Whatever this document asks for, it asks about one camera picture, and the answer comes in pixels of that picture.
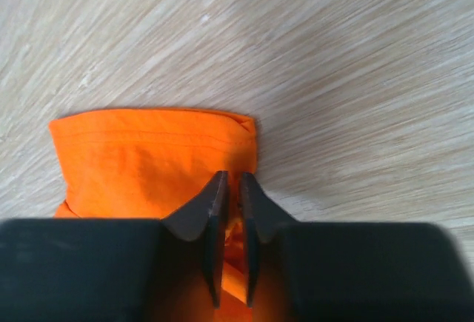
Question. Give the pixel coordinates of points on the orange t shirt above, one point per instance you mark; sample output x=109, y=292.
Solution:
x=149, y=163

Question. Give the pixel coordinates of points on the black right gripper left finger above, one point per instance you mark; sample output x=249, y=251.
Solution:
x=100, y=269

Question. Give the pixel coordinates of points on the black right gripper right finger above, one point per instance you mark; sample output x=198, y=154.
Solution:
x=348, y=271

